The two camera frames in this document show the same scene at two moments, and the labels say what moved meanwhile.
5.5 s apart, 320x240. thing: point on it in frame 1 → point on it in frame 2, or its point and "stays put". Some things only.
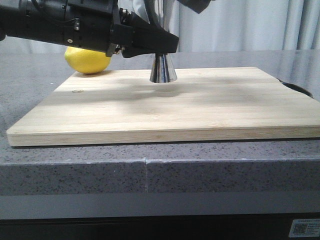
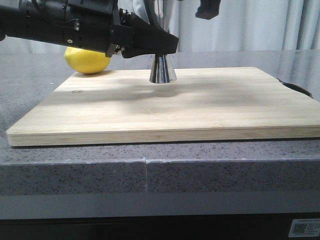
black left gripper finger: (148, 39) stays put
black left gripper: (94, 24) stays put
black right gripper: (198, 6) → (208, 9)
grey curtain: (227, 25) stays put
